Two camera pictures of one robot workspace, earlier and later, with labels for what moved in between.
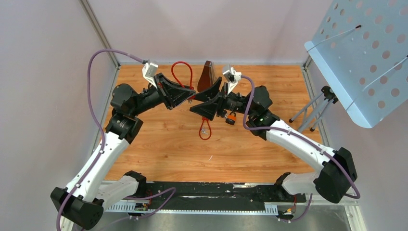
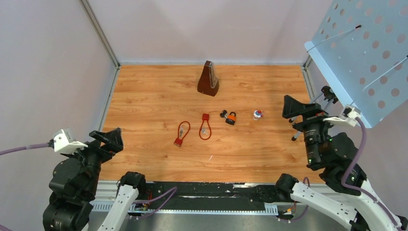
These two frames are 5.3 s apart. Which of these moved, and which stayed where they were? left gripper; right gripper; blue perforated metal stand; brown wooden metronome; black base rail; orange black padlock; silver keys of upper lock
Moved: right gripper; left gripper
Stayed: black base rail; silver keys of upper lock; orange black padlock; brown wooden metronome; blue perforated metal stand
